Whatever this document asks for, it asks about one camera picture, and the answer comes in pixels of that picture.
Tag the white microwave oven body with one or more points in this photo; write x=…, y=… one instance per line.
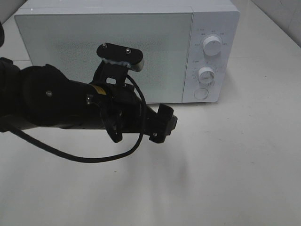
x=209, y=17

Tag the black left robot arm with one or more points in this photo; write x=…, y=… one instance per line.
x=42, y=96

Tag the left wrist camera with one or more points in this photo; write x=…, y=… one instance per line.
x=116, y=62

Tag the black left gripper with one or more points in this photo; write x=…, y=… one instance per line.
x=125, y=112

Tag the white microwave knob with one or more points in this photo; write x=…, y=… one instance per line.
x=212, y=45
x=205, y=75

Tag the round white door button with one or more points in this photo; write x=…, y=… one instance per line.
x=201, y=93

